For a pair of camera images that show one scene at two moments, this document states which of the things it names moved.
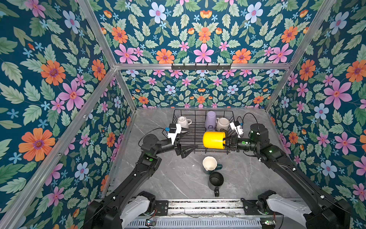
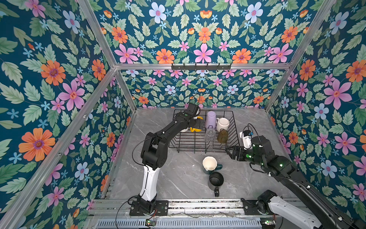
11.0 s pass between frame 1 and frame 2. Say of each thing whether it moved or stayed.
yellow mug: moved
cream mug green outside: stayed
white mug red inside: stayed
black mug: stayed
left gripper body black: moved
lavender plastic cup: stayed
